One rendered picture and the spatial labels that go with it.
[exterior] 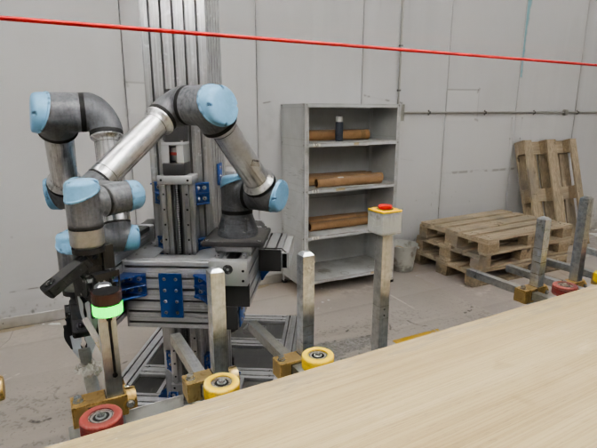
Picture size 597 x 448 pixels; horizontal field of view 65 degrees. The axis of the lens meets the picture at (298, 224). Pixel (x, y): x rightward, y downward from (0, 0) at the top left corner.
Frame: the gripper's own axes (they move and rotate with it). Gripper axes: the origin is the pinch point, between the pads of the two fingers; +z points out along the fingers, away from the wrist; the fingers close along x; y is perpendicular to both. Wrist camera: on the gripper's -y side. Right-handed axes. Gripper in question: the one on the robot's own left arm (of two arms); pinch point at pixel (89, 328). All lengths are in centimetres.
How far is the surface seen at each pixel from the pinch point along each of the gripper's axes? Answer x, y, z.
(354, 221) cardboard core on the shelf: 121, 285, 47
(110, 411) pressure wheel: -22.0, -7.0, 8.3
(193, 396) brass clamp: -19.4, 14.4, 17.3
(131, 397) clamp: -14.3, 1.6, 13.1
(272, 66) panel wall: 173, 242, -82
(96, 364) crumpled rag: 3.4, 2.1, 11.8
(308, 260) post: -30, 46, -12
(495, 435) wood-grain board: -83, 37, 9
